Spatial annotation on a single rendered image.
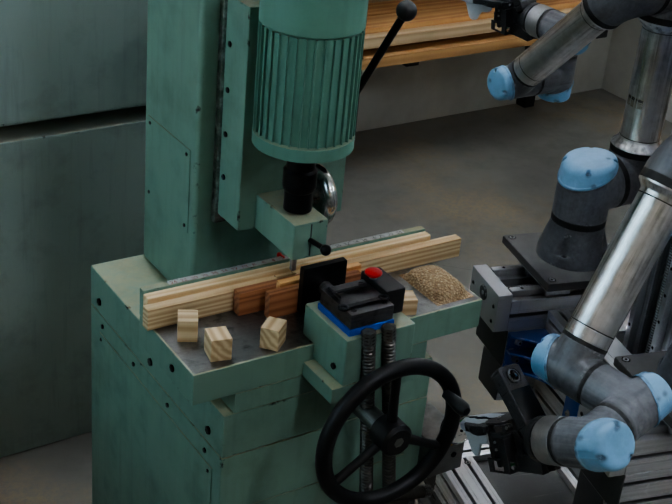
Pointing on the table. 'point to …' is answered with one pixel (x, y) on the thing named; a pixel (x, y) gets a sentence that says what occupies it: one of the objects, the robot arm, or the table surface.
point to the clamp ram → (314, 275)
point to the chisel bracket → (289, 226)
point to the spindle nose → (299, 186)
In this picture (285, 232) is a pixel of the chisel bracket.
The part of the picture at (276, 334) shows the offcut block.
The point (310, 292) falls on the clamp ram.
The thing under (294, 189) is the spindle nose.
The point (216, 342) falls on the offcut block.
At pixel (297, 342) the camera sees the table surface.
